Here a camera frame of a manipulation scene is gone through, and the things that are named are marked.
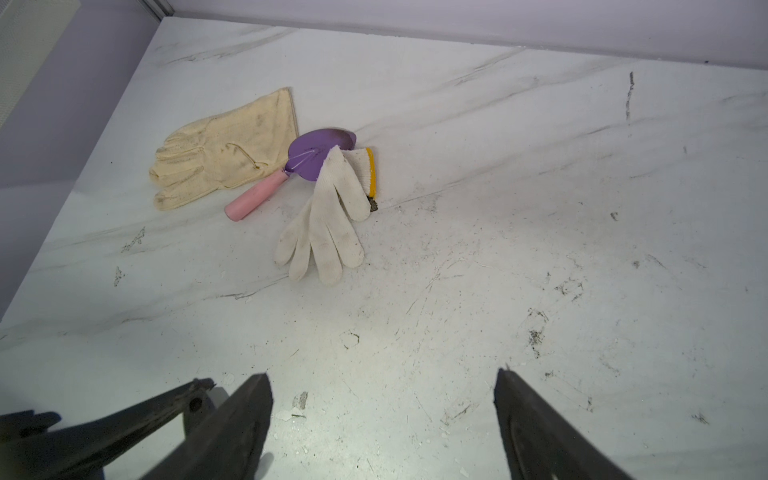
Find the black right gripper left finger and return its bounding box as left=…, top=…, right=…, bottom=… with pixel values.
left=144, top=373, right=273, bottom=480

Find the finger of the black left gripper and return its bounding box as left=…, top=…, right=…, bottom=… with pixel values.
left=0, top=410, right=61, bottom=444
left=1, top=379, right=215, bottom=479

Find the white knit glove yellow cuff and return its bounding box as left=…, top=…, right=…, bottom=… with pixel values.
left=274, top=146, right=377, bottom=286

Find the purple trowel pink handle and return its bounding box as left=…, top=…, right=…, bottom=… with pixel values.
left=224, top=128, right=357, bottom=222

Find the white mesh two-tier shelf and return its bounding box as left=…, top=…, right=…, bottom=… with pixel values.
left=1, top=0, right=81, bottom=124

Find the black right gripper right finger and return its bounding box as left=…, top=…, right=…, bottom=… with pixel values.
left=494, top=369, right=629, bottom=480

